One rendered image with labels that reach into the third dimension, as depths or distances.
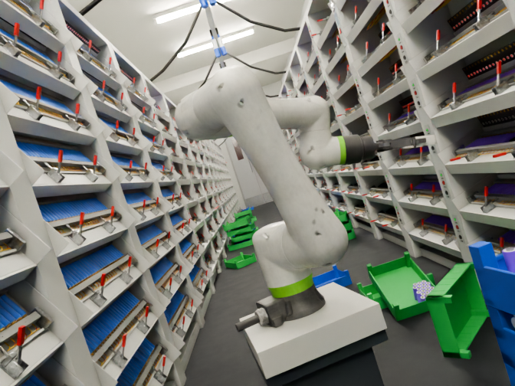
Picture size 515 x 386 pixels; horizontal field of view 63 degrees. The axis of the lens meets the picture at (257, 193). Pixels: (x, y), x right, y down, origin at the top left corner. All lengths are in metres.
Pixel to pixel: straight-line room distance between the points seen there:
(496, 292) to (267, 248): 0.64
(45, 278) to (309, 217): 0.63
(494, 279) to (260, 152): 0.55
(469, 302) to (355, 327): 0.76
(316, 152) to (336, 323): 0.54
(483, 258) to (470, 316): 1.17
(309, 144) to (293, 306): 0.51
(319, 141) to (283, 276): 0.45
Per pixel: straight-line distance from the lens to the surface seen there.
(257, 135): 0.93
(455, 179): 1.85
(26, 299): 1.13
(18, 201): 1.12
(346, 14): 2.59
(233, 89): 0.92
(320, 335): 1.04
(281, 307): 1.14
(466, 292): 1.74
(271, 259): 1.10
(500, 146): 1.57
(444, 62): 1.64
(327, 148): 1.33
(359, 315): 1.06
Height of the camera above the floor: 0.73
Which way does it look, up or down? 2 degrees down
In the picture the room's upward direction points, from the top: 18 degrees counter-clockwise
